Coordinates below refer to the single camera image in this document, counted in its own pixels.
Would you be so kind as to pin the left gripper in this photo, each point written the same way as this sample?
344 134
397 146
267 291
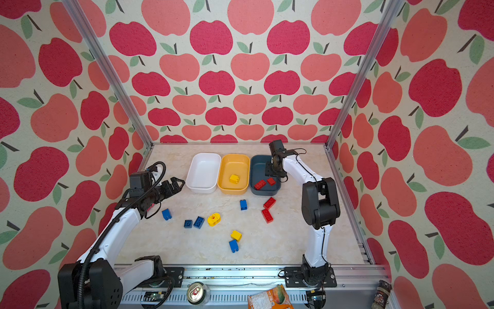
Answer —
175 188

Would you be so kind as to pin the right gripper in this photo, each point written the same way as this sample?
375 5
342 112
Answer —
267 170

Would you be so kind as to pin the dark teal plastic container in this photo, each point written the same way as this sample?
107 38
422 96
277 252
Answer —
257 173

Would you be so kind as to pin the white plastic container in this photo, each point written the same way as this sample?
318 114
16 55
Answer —
204 173

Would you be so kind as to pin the yellow lego brick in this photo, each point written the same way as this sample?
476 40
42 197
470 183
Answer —
234 179
236 235

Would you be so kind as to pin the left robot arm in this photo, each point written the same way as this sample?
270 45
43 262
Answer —
92 281

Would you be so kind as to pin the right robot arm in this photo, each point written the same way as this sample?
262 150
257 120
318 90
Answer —
320 209

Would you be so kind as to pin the yellow plastic container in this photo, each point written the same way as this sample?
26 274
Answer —
238 164

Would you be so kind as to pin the small blue lego brick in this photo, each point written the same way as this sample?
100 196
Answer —
188 224

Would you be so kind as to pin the blue lego brick angled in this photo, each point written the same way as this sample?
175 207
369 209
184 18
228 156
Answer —
199 222

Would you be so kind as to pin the yellow round lego piece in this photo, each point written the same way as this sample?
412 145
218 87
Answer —
214 219

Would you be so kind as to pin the yellow lego brick front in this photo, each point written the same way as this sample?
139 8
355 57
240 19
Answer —
236 235

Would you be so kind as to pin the blue lego brick front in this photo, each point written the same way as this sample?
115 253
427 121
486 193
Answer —
234 247

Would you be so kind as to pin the soda can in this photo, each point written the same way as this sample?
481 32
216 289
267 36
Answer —
198 293

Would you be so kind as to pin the orange snack bag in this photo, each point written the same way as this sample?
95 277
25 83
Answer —
275 298

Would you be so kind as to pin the black round object front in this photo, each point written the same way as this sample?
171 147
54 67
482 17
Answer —
316 299

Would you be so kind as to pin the dark spice jar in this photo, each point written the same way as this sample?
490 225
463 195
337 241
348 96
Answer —
382 295

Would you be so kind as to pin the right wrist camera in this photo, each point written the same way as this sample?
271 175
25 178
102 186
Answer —
276 147

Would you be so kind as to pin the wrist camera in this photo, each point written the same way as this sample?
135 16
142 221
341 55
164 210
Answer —
276 147
141 181

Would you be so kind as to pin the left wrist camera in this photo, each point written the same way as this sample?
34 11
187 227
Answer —
141 181

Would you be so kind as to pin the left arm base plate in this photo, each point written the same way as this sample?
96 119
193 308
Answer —
172 275

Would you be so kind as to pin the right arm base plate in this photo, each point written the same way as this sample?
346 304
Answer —
296 277

